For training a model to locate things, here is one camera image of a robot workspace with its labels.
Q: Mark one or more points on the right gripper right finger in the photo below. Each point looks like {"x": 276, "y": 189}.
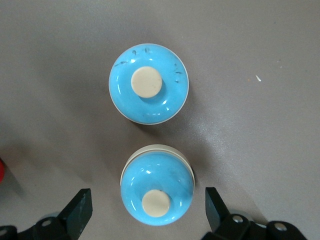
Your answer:
{"x": 217, "y": 215}

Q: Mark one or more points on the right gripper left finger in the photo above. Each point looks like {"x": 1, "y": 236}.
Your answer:
{"x": 80, "y": 207}

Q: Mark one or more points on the blue bell cream button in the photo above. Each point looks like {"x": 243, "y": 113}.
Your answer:
{"x": 140, "y": 180}
{"x": 120, "y": 95}

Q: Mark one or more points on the blue red mushroom button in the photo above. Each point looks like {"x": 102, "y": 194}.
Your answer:
{"x": 1, "y": 170}

